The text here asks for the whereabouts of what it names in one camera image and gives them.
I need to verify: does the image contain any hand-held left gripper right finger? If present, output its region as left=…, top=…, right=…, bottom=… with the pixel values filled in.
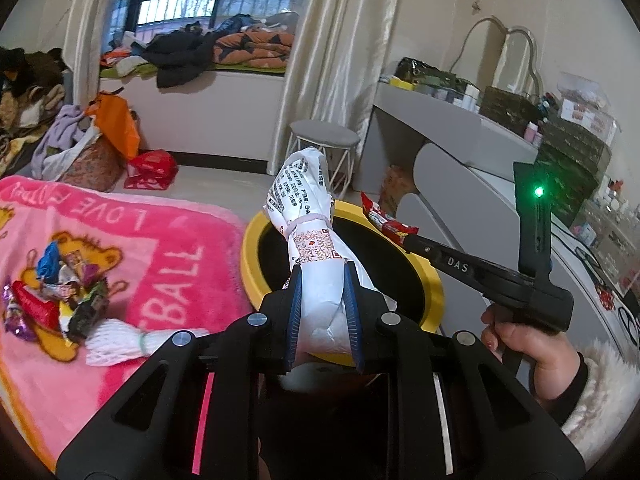
left=342, top=262, right=585, bottom=480

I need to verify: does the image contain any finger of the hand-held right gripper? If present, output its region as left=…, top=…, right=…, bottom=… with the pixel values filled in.
left=400, top=233, right=527, bottom=307

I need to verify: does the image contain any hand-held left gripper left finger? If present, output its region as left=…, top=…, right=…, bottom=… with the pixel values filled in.
left=55, top=265, right=305, bottom=480

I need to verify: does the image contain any yellow trash bin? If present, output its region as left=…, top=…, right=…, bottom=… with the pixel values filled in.
left=240, top=199, right=446, bottom=366

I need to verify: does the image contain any red snack wrapper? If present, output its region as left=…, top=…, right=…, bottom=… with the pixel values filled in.
left=361, top=191, right=420, bottom=247

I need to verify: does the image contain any white printed plastic packet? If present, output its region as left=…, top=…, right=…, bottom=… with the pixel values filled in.
left=262, top=146, right=401, bottom=362

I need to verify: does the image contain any person's right forearm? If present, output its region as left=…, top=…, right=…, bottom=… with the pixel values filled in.
left=530, top=337, right=632, bottom=467

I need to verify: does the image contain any person's right hand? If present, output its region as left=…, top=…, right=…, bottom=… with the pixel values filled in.
left=480, top=304, right=585, bottom=402

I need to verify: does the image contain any black bin liner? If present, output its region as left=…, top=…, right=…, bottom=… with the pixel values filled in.
left=255, top=215, right=427, bottom=313

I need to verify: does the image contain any grey curved panel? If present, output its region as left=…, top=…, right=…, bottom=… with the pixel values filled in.
left=399, top=142, right=523, bottom=263

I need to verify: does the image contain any dark green patterned box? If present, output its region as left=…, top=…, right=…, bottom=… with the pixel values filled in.
left=536, top=117, right=614, bottom=227

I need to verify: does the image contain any orange snack bag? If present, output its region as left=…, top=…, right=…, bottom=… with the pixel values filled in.
left=379, top=165, right=420, bottom=217

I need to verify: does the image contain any dark woven basket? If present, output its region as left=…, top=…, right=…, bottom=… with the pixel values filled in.
left=479, top=86, right=545, bottom=134

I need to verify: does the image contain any clear plastic box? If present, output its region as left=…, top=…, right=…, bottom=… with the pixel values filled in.
left=556, top=72, right=622, bottom=147

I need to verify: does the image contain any grey vanity desk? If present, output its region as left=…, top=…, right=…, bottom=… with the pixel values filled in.
left=357, top=82, right=547, bottom=222

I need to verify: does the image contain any pink printed blanket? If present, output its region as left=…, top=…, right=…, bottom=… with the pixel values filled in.
left=0, top=175, right=257, bottom=472

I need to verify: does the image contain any white foam net sleeve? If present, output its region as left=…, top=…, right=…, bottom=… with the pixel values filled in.
left=85, top=319, right=209, bottom=367

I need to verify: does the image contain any curved vanity mirror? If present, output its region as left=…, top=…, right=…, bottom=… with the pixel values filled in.
left=450, top=15, right=545, bottom=102

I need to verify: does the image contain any grey round stool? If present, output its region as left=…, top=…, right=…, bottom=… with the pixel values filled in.
left=289, top=120, right=362, bottom=204

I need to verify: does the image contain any green camouflage bag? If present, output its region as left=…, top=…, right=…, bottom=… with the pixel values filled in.
left=395, top=57, right=465, bottom=94

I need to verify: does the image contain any red plastic bag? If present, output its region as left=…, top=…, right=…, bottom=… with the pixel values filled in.
left=123, top=149, right=180, bottom=192

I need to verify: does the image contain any pile of snack wrappers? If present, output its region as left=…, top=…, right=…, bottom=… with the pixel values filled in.
left=2, top=247, right=112, bottom=347

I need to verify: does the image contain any cream satin curtain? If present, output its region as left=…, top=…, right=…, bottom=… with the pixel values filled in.
left=267, top=0, right=406, bottom=177
left=62, top=0, right=132, bottom=107

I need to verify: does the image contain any floral fabric bag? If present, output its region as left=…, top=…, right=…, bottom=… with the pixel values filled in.
left=59, top=135, right=127, bottom=194

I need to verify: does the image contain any orange patterned quilt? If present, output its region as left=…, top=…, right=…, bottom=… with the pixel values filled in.
left=212, top=29, right=296, bottom=69

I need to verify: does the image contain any black jacket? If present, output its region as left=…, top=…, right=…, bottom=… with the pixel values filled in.
left=140, top=22, right=222, bottom=90

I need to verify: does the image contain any purple cloth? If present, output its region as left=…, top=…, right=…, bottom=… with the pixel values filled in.
left=32, top=105, right=97, bottom=181

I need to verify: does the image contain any pile of clothes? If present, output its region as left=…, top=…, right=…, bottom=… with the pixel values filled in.
left=0, top=46, right=77, bottom=177

